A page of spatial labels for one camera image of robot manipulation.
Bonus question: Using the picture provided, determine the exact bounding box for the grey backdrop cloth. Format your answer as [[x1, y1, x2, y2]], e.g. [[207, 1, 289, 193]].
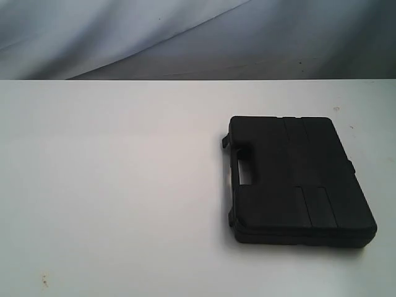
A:
[[1, 1, 395, 80]]

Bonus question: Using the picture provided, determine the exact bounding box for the black plastic tool case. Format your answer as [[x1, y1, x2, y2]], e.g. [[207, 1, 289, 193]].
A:
[[222, 116, 377, 248]]

